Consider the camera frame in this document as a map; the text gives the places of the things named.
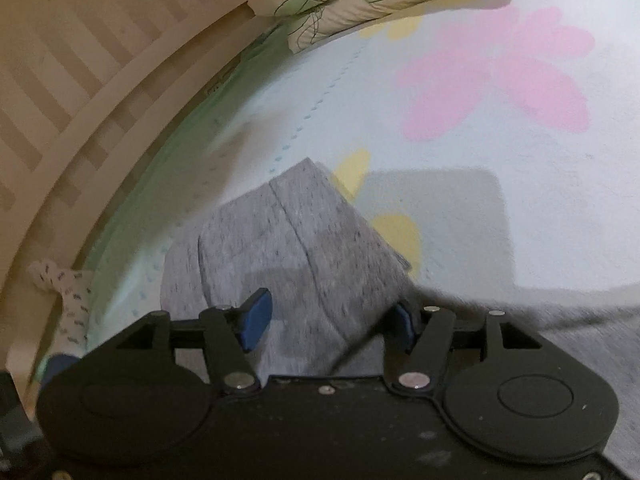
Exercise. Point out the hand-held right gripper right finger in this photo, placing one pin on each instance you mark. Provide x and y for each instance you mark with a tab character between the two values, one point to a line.
402	324

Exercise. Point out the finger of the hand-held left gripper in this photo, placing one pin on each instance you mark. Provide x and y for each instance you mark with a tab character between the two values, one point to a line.
57	364

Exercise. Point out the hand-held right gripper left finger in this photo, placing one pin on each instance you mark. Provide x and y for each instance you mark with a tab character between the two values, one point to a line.
255	322

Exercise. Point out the grey pants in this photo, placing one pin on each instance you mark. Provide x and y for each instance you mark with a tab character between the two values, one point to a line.
320	250

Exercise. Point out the person's leg in patterned pajamas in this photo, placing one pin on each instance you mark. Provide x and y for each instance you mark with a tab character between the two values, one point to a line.
70	300

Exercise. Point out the pastel flower print blanket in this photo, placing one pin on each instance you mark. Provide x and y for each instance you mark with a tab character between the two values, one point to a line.
500	160

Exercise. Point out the wooden slatted headboard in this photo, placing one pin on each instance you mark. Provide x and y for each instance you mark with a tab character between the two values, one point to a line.
75	60

